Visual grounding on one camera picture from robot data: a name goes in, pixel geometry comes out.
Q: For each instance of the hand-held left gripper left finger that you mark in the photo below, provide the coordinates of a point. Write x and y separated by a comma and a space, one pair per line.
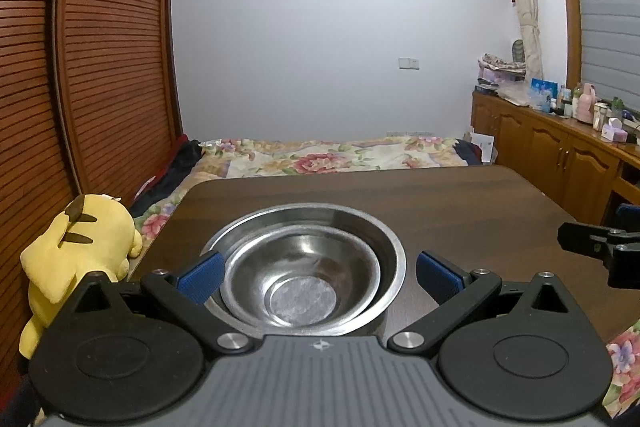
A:
202, 279

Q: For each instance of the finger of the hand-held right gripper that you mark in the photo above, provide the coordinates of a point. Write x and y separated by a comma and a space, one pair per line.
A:
629, 212
590, 242

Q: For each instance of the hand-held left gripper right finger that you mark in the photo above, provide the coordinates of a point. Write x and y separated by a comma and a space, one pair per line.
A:
440, 279

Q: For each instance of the large steel bowl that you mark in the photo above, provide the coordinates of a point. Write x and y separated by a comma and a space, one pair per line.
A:
390, 247

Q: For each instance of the pink tissue box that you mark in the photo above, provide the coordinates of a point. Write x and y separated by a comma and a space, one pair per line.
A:
615, 131

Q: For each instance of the wooden cabinet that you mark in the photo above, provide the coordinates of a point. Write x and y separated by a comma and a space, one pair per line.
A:
550, 152

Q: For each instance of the white jar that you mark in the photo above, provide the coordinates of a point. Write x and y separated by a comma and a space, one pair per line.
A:
601, 117

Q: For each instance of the pink thermos bottle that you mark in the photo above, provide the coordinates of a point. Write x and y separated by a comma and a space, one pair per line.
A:
586, 104

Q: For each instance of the black and red clothing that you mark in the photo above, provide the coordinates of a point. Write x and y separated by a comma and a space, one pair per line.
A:
175, 167

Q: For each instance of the glass bottle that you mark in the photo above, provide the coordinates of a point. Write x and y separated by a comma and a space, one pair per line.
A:
576, 99

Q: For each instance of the yellow plush toy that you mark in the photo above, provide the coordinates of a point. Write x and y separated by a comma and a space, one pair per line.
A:
75, 247

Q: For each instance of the white paper bag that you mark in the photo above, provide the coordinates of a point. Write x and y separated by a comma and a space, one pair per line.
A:
482, 144

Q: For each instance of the blue box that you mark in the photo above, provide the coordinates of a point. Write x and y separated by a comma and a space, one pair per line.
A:
544, 93

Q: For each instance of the clear plastic bag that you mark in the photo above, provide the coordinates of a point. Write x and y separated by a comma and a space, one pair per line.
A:
515, 96

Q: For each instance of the wooden louvered wardrobe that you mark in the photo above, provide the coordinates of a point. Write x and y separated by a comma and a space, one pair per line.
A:
110, 57

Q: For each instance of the white wall switch plate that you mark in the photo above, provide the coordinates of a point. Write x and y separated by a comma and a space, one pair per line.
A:
409, 63

